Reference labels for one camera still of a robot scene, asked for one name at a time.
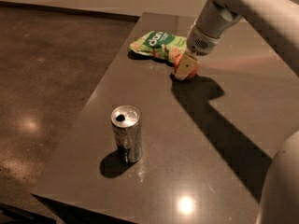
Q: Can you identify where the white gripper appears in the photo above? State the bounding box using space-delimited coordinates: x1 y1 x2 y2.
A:
174 0 243 81

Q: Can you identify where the green rice chip bag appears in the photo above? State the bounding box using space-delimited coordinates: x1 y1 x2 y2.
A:
129 31 187 63

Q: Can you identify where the silver drink can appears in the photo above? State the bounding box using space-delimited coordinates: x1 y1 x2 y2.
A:
110 105 142 163

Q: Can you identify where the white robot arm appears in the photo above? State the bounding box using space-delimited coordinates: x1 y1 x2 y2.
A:
175 0 299 224

